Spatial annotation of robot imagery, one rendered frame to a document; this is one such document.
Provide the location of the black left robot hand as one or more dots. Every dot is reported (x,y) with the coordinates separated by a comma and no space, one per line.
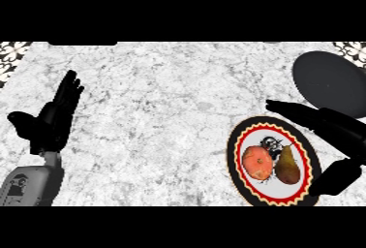
(52,119)

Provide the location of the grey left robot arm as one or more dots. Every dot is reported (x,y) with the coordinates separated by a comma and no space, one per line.
(32,184)

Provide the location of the orange squash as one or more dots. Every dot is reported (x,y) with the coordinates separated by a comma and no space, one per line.
(257,162)

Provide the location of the brown green pear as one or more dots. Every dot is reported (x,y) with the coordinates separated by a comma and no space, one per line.
(287,168)

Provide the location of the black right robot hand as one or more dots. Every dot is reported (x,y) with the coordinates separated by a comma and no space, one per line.
(330,127)

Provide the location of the black red patterned plate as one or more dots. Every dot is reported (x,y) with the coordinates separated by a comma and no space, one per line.
(266,193)

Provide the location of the dark grey pan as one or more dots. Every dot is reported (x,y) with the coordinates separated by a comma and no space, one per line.
(331,82)

